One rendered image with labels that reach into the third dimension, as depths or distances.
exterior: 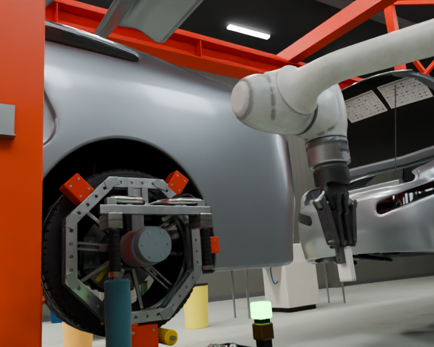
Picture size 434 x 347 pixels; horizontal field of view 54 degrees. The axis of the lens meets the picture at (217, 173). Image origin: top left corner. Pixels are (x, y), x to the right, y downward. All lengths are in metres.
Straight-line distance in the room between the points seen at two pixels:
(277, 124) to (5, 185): 0.67
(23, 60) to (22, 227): 0.44
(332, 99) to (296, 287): 6.50
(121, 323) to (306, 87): 1.01
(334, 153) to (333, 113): 0.08
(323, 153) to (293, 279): 6.42
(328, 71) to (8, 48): 0.83
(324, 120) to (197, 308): 5.30
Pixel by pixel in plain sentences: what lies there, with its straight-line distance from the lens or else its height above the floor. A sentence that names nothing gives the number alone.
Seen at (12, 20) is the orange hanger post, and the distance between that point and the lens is 1.31.
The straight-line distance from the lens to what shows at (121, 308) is 1.50.
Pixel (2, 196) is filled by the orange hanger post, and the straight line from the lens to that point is 1.14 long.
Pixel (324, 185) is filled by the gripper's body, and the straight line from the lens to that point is 0.91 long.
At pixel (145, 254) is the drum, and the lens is 1.52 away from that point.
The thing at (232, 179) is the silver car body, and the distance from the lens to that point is 2.05.
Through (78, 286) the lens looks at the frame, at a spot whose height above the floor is 0.72.
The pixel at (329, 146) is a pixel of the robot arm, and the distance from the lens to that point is 0.92.
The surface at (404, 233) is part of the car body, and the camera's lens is 3.66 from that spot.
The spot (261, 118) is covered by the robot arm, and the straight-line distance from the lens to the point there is 0.81.
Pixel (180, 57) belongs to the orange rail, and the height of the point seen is 2.97.
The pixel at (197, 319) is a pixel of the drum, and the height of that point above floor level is 0.13.
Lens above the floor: 0.75
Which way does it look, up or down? 13 degrees up
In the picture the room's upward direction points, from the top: 4 degrees counter-clockwise
